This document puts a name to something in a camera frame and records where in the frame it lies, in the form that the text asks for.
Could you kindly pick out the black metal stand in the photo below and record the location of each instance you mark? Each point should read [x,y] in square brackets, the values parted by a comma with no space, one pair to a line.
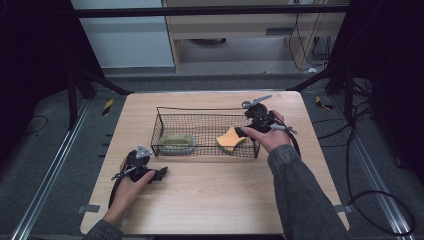
[348,96]
[71,100]

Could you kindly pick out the metal floor rail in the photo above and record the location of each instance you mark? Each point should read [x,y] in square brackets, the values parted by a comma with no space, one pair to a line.
[50,173]
[373,176]

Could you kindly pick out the yellow black floor tape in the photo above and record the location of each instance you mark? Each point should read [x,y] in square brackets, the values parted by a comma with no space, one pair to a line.
[322,104]
[107,106]

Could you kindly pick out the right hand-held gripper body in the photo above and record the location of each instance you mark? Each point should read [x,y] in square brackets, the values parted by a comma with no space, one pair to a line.
[258,115]

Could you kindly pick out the person's left hand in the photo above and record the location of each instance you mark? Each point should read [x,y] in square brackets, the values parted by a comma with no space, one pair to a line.
[125,196]

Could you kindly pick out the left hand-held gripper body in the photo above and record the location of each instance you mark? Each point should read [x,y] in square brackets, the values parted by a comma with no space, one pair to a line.
[140,160]

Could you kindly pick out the green grey sponge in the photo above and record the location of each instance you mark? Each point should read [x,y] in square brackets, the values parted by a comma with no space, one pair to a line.
[176,145]

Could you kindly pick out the black horizontal bar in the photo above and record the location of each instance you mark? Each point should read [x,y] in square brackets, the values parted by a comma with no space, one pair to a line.
[200,12]

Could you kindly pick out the person's right hand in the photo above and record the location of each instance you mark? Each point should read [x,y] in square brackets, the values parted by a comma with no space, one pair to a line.
[275,140]

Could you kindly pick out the white cabinet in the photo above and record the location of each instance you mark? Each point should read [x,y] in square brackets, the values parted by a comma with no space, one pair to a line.
[126,40]

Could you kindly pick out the orange sponge with green pad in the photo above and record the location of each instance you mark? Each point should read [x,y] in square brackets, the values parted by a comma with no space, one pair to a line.
[228,140]

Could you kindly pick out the grey tape strip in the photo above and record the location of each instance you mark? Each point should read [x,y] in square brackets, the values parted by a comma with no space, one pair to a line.
[88,208]
[343,208]

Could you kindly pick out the light wooden desk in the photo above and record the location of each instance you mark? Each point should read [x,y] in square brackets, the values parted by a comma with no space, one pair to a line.
[233,28]

